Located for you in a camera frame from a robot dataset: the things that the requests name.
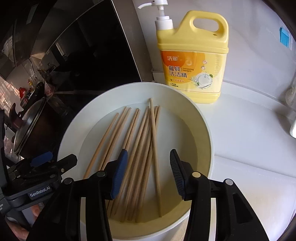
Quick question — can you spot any steel spatula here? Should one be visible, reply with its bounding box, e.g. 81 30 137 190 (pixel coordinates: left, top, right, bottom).
290 119 296 138

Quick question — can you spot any wooden chopstick single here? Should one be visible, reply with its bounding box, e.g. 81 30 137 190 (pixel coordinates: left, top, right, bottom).
149 98 163 217

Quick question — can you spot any yellow dish soap bottle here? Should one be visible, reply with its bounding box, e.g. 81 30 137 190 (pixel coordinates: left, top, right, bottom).
138 1 229 104

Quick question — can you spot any left hand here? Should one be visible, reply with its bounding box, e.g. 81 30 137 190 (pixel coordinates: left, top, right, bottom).
5 217 29 240

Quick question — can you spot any white bottle brush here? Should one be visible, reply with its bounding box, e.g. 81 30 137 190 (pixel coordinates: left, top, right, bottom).
285 86 295 106

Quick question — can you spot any blue silicone brush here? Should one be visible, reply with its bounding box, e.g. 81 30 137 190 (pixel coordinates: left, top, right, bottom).
280 27 290 48

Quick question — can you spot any dark cooking pot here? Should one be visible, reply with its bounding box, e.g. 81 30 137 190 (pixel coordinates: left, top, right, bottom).
9 97 47 156

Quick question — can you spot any wooden chopstick basin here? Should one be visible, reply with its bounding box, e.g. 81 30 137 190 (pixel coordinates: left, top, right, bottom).
97 106 127 171
100 108 132 170
108 107 140 217
111 108 141 218

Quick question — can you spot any black range hood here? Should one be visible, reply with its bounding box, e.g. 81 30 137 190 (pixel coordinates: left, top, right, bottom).
13 1 140 91

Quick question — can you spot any white round basin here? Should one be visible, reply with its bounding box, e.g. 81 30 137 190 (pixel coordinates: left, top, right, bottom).
58 82 214 240

